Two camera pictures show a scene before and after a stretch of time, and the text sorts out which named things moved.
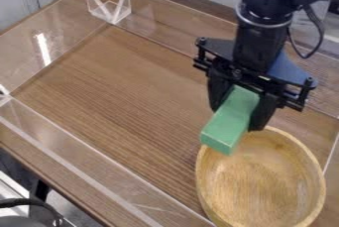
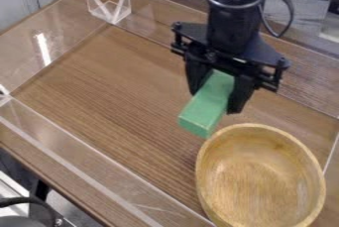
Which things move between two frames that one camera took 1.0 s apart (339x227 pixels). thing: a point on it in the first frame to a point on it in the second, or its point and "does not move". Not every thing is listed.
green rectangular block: x=230 y=123 to x=208 y=104
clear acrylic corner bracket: x=109 y=11 does not move
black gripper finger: x=268 y=103 to x=244 y=85
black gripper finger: x=220 y=83 to x=197 y=70
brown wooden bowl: x=267 y=184 does not move
